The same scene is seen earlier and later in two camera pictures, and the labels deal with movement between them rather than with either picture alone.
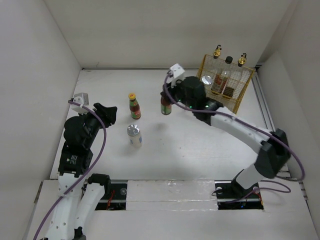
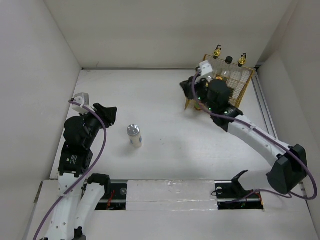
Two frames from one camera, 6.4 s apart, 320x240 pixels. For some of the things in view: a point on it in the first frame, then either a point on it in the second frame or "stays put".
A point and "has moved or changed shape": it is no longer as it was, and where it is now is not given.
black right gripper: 179,83 -> 187,86
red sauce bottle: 134,107 has moved or changed shape
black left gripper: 107,113 stays put
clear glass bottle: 218,70 stays put
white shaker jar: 134,132 stays put
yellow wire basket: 225,81 stays put
